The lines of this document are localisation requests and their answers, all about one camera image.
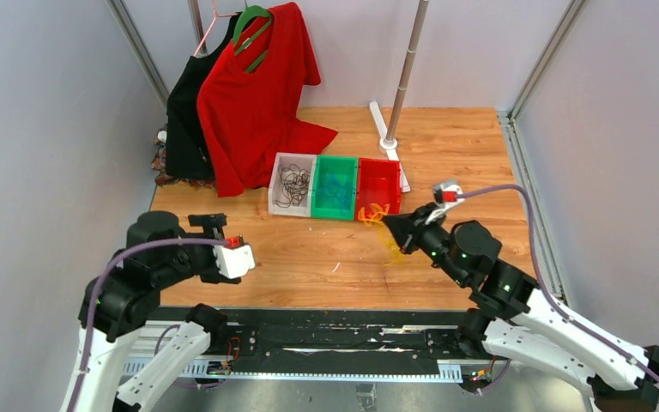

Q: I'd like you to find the black garment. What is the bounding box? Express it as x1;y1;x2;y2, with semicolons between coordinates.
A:
165;15;239;181

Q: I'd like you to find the green storage bin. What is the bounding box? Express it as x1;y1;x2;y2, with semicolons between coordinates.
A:
311;155;359;221

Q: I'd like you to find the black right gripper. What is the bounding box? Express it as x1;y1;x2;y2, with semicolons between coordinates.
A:
381;201;467;285

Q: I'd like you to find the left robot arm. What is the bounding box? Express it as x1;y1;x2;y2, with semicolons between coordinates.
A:
61;211;229;411

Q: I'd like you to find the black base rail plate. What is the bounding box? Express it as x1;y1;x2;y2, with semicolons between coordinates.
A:
153;306;512;378

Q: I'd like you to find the red t-shirt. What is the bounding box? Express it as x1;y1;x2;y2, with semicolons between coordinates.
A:
197;2;337;197

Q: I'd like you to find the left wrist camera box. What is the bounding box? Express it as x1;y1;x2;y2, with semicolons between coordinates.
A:
214;244;256;280

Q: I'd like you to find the white rack base foot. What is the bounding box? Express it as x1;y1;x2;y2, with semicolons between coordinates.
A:
368;100;411;195

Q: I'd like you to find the red storage bin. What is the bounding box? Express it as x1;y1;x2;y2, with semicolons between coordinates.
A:
354;157;402;221

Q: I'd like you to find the brown cable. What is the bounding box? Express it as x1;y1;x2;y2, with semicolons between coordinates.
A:
274;163;313;210

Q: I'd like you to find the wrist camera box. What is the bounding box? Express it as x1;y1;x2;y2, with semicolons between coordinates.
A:
214;244;256;280
425;179;464;225

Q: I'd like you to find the beige rack pole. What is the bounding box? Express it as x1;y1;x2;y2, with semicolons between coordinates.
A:
384;0;429;145

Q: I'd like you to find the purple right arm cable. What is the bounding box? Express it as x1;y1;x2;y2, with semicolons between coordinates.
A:
456;184;659;412

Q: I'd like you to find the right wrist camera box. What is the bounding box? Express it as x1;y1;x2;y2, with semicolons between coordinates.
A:
425;179;464;225

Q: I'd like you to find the white storage bin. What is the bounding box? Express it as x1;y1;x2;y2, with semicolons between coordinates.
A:
268;152;317;218

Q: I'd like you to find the yellow cable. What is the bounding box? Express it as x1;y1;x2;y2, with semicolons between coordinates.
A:
356;202;408;267

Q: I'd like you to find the pink clothes hanger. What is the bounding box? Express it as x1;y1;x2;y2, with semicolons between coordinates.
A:
189;1;242;57

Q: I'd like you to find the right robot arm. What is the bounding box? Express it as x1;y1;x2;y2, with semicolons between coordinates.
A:
381;205;659;411

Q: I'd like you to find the green clothes hanger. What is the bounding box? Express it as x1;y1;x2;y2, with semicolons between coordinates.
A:
231;5;275;74

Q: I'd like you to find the patterned cloth at wall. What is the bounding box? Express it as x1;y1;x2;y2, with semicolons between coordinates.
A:
151;128;214;188

